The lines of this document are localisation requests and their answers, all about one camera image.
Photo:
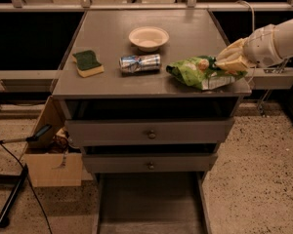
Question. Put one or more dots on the middle grey drawer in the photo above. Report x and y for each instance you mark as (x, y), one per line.
(148, 163)

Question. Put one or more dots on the green yellow sponge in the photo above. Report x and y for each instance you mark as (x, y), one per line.
(87, 64)

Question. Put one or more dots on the grey drawer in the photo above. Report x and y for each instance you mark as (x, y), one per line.
(144, 132)
(151, 203)
(148, 163)

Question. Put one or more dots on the bottom grey drawer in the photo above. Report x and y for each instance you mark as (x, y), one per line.
(151, 203)

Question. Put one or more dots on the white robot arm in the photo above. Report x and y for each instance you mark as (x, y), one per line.
(283, 39)

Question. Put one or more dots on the black floor bar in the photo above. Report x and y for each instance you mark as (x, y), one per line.
(17, 181)

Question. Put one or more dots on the items in cardboard box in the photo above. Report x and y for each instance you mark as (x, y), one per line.
(59, 142)

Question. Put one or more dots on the crushed silver blue can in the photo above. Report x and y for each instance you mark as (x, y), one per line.
(135, 64)

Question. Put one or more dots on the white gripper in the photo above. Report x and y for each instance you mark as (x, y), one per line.
(260, 48)

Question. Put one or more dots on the black handled tool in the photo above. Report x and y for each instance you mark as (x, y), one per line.
(43, 130)

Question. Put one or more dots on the green rice chip bag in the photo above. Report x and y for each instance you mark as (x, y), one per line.
(202, 73)

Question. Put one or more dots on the cardboard box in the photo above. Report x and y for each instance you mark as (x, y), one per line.
(47, 169)

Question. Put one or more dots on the grey drawer cabinet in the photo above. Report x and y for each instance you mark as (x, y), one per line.
(154, 96)

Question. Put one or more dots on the top grey drawer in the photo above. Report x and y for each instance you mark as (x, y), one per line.
(144, 132)

